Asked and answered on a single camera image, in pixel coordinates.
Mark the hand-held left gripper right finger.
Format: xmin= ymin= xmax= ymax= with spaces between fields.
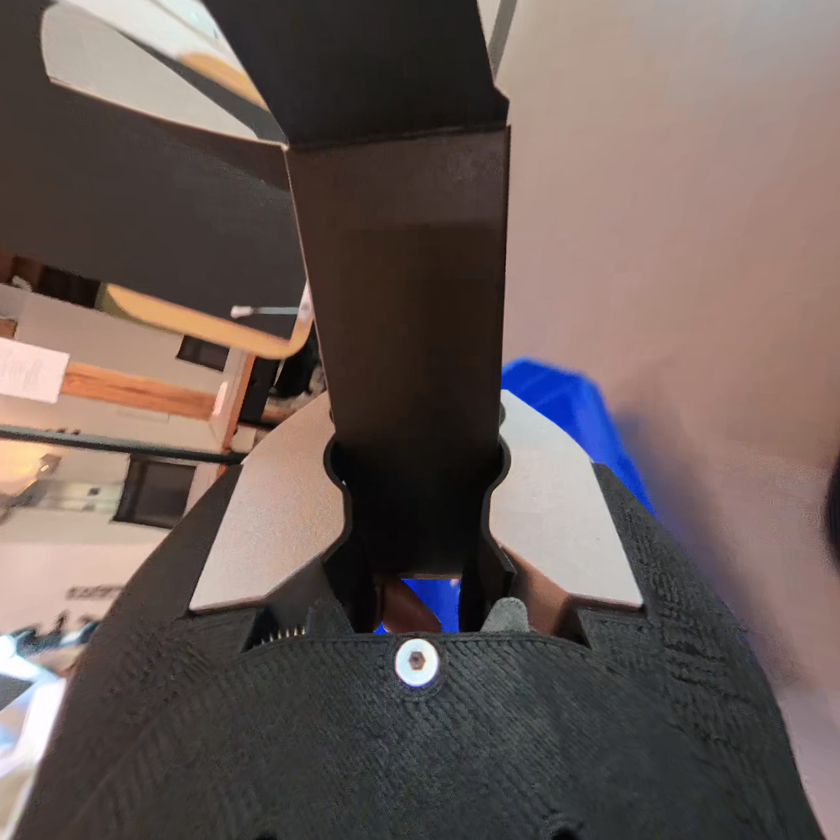
xmin=479 ymin=390 xmax=647 ymax=618

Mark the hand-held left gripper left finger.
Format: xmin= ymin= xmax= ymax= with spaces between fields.
xmin=188 ymin=401 xmax=355 ymax=618

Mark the blue plastic bin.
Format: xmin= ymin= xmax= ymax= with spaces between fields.
xmin=401 ymin=357 xmax=653 ymax=634

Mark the matte black box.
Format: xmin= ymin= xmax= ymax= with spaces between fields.
xmin=204 ymin=0 xmax=515 ymax=634

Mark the grey desk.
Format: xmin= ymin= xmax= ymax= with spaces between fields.
xmin=479 ymin=0 xmax=840 ymax=840

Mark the white paper sign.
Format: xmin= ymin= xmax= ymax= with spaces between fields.
xmin=0 ymin=339 xmax=69 ymax=404

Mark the black board on white stand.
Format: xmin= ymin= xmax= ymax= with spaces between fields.
xmin=0 ymin=0 xmax=319 ymax=454

